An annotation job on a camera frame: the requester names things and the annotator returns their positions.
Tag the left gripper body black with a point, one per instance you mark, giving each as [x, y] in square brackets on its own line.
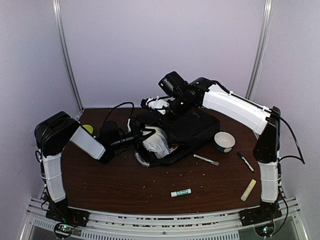
[135, 140]

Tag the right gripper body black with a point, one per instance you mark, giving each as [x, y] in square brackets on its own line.
[178, 106]

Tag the white pouch with zipper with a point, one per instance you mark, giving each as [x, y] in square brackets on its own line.
[157, 143]

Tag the dog picture book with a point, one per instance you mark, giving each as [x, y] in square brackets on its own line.
[173, 148]

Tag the black student backpack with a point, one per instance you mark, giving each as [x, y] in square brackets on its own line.
[190, 134]

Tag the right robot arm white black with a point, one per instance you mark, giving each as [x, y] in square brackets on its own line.
[263, 121]

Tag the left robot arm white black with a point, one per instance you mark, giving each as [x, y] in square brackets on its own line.
[55, 135]

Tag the lime green bowl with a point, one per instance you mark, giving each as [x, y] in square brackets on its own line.
[88, 128]

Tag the white blue ceramic bowl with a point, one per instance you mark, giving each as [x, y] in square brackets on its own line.
[224, 142]

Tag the green capped white marker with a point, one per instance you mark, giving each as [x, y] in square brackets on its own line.
[206, 159]

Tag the white green glue stick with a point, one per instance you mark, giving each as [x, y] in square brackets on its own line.
[180, 193]

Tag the blue capped white marker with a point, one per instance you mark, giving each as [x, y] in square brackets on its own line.
[245, 161]

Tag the pale yellow highlighter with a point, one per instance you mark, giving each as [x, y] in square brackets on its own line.
[248, 190]

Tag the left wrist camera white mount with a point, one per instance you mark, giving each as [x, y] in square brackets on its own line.
[131, 125]

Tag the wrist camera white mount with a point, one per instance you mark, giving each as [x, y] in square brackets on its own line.
[131, 125]
[156, 103]

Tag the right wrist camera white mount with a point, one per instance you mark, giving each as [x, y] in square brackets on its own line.
[156, 103]

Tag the right aluminium frame post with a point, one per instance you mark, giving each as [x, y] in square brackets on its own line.
[261, 49]

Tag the aluminium frame post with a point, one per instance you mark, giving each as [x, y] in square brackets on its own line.
[65, 52]
[261, 49]

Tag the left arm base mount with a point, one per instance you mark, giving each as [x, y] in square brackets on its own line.
[73, 217]

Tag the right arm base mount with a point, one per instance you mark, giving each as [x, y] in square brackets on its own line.
[257, 215]

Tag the left aluminium frame post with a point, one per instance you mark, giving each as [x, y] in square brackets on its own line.
[65, 52]

